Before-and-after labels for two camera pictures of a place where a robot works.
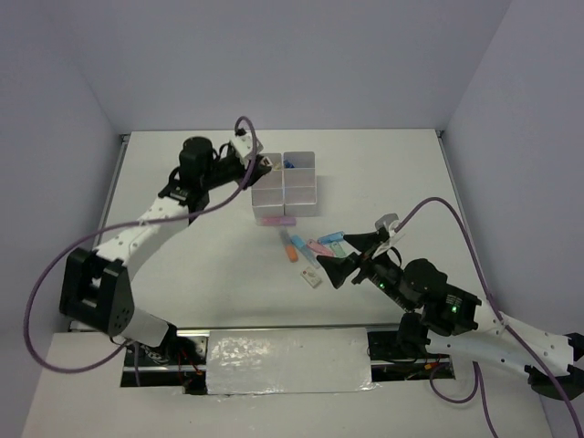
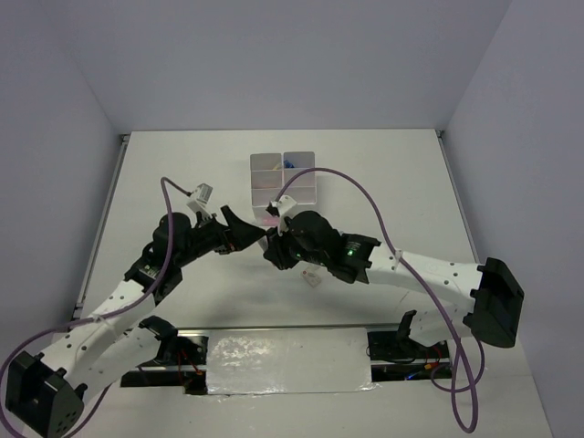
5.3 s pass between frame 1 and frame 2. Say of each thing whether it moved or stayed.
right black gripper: moved
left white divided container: stayed
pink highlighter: stayed
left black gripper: moved
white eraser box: stayed
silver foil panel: stayed
